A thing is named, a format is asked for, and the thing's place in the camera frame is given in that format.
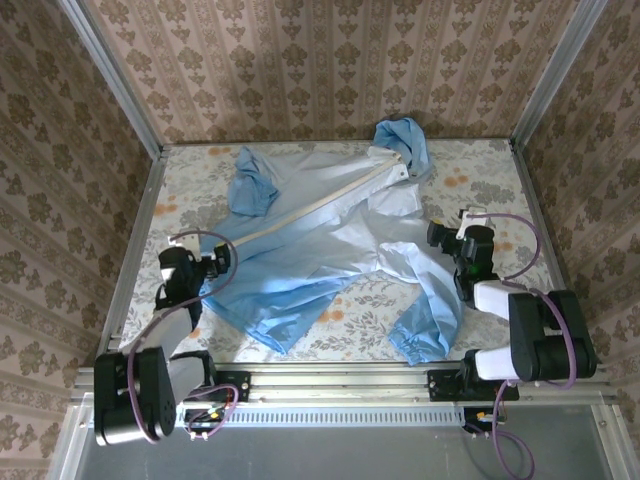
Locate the floral tablecloth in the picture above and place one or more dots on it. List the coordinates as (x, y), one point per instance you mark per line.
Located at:
(360, 320)

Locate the light blue zip jacket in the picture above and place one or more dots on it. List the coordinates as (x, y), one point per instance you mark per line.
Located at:
(325, 225)

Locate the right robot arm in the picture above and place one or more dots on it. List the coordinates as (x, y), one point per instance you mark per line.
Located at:
(540, 325)

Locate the grey metal panel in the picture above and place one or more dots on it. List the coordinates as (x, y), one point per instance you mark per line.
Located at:
(350, 455)

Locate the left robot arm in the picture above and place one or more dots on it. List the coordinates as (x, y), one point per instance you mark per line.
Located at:
(150, 395)

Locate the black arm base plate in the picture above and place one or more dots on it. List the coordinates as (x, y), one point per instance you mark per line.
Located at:
(235, 385)
(445, 385)

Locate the aluminium frame post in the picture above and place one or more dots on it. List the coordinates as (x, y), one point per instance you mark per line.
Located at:
(560, 75)
(112, 75)

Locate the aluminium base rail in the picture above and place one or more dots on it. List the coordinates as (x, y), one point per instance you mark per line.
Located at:
(340, 382)

